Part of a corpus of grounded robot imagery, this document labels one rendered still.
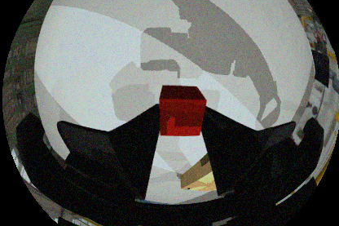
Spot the red cube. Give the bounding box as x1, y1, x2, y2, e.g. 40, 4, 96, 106
159, 86, 208, 137

